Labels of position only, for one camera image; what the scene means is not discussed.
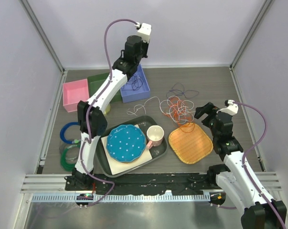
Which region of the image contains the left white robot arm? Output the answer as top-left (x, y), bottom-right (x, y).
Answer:
top-left (66, 35), bottom-right (150, 190)

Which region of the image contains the white thin cable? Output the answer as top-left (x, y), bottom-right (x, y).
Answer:
top-left (126, 96), bottom-right (197, 125)

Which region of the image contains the blue coiled cable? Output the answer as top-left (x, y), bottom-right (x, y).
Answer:
top-left (59, 122), bottom-right (81, 145)

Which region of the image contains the purple thin cable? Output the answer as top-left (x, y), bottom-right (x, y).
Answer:
top-left (126, 73), bottom-right (200, 100)

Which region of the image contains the orange woven basket tray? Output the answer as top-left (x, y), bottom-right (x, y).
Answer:
top-left (168, 123), bottom-right (213, 165)

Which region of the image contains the slotted cable duct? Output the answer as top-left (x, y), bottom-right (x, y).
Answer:
top-left (32, 192), bottom-right (210, 203)

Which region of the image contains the pink mug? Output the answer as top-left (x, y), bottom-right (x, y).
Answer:
top-left (146, 125), bottom-right (164, 149)

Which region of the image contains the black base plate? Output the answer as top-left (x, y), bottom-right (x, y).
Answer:
top-left (64, 173), bottom-right (221, 196)

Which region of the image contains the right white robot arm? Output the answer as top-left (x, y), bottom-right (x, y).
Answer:
top-left (194, 100), bottom-right (287, 229)

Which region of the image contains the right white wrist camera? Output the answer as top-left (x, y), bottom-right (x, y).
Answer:
top-left (223, 100), bottom-right (239, 116)

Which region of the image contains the green plastic box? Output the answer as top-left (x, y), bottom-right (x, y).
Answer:
top-left (87, 73), bottom-right (122, 103)

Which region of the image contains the blue polka dot plate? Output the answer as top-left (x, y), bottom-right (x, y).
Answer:
top-left (106, 125), bottom-right (146, 163)

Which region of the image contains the green coiled cable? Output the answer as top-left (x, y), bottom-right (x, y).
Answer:
top-left (60, 143), bottom-right (82, 172)

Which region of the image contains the blue plastic box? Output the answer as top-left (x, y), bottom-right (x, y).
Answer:
top-left (120, 65), bottom-right (150, 103)

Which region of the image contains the yellow mug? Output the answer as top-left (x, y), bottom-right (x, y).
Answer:
top-left (103, 104), bottom-right (111, 116)

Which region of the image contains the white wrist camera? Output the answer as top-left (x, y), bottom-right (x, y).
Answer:
top-left (135, 22), bottom-right (152, 43)
top-left (223, 100), bottom-right (239, 116)

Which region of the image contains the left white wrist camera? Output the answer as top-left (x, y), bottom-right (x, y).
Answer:
top-left (135, 22), bottom-right (152, 43)

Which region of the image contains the pink plastic box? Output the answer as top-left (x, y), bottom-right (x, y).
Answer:
top-left (63, 79), bottom-right (89, 113)

